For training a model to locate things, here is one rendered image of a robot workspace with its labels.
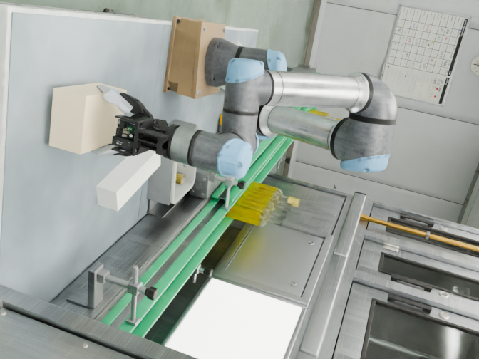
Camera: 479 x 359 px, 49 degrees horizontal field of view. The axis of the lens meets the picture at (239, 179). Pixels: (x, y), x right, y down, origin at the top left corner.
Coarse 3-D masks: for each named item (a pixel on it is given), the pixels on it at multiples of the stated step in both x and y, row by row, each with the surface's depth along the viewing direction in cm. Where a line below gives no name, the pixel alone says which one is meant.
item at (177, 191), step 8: (176, 168) 160; (184, 168) 177; (192, 168) 176; (192, 176) 178; (176, 184) 176; (184, 184) 177; (192, 184) 178; (176, 192) 171; (184, 192) 173; (176, 200) 168
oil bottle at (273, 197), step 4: (248, 188) 202; (252, 188) 202; (256, 188) 203; (244, 192) 199; (248, 192) 199; (252, 192) 199; (256, 192) 200; (260, 192) 200; (264, 192) 200; (268, 192) 201; (256, 196) 198; (260, 196) 198; (264, 196) 198; (268, 196) 198; (272, 196) 199; (276, 196) 199; (272, 200) 197; (276, 200) 198; (276, 204) 198
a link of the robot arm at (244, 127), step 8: (224, 112) 109; (224, 120) 109; (232, 120) 108; (240, 120) 107; (248, 120) 108; (256, 120) 110; (224, 128) 109; (232, 128) 108; (240, 128) 108; (248, 128) 108; (256, 128) 111; (240, 136) 107; (248, 136) 109; (256, 136) 114; (256, 144) 113
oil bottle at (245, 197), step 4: (244, 196) 196; (248, 196) 197; (252, 196) 197; (244, 200) 194; (248, 200) 194; (252, 200) 194; (256, 200) 195; (260, 200) 195; (264, 200) 196; (268, 200) 196; (256, 204) 193; (260, 204) 193; (264, 204) 193; (268, 204) 193; (272, 204) 194; (268, 208) 192; (272, 208) 193; (272, 212) 193
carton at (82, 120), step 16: (64, 96) 105; (80, 96) 104; (96, 96) 107; (64, 112) 105; (80, 112) 104; (96, 112) 108; (112, 112) 114; (64, 128) 106; (80, 128) 105; (96, 128) 110; (112, 128) 116; (64, 144) 107; (80, 144) 106; (96, 144) 112
